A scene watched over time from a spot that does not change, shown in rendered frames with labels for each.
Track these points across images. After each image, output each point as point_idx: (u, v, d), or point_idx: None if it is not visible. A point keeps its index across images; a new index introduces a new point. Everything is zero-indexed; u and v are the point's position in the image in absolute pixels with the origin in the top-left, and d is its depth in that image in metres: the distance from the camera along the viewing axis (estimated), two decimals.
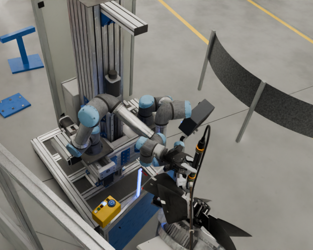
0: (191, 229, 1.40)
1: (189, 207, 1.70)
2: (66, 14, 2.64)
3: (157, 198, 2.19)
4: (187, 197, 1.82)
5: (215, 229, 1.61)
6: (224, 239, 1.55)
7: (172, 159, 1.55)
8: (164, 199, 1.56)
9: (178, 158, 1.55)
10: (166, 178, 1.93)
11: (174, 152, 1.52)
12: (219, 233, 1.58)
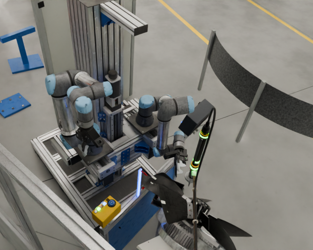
0: (195, 219, 1.33)
1: (189, 207, 1.70)
2: (66, 14, 2.64)
3: (157, 198, 2.19)
4: (187, 198, 1.83)
5: (215, 229, 1.61)
6: (224, 239, 1.55)
7: (86, 139, 1.53)
8: (164, 199, 1.56)
9: (90, 139, 1.56)
10: (166, 178, 1.93)
11: (94, 142, 1.51)
12: (219, 233, 1.58)
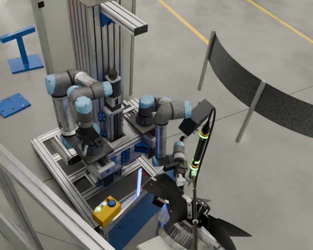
0: (195, 219, 1.33)
1: None
2: (66, 14, 2.64)
3: (157, 198, 2.19)
4: None
5: (180, 206, 1.63)
6: (173, 205, 1.57)
7: (86, 138, 1.53)
8: (158, 179, 1.92)
9: (90, 139, 1.56)
10: (204, 200, 2.05)
11: (94, 142, 1.52)
12: (177, 205, 1.61)
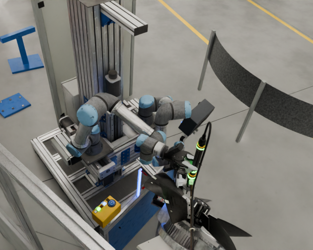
0: (192, 228, 1.39)
1: None
2: (66, 14, 2.64)
3: (157, 198, 2.19)
4: None
5: (180, 206, 1.63)
6: (173, 205, 1.57)
7: (173, 157, 1.53)
8: (158, 177, 1.92)
9: (179, 156, 1.54)
10: (204, 200, 2.05)
11: (175, 150, 1.50)
12: (177, 205, 1.61)
